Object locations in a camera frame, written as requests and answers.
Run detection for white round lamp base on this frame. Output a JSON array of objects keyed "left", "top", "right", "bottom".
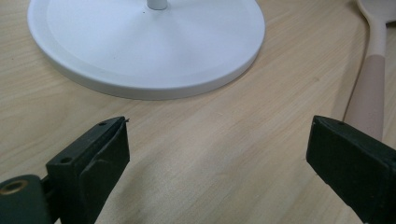
[{"left": 26, "top": 0, "right": 266, "bottom": 101}]

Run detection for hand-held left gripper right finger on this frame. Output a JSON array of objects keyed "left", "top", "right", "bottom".
[{"left": 305, "top": 115, "right": 396, "bottom": 224}]

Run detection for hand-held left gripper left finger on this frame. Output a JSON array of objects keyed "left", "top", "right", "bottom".
[{"left": 45, "top": 116, "right": 131, "bottom": 224}]

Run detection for white and beige spoon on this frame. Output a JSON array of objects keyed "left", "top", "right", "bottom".
[{"left": 343, "top": 0, "right": 396, "bottom": 143}]

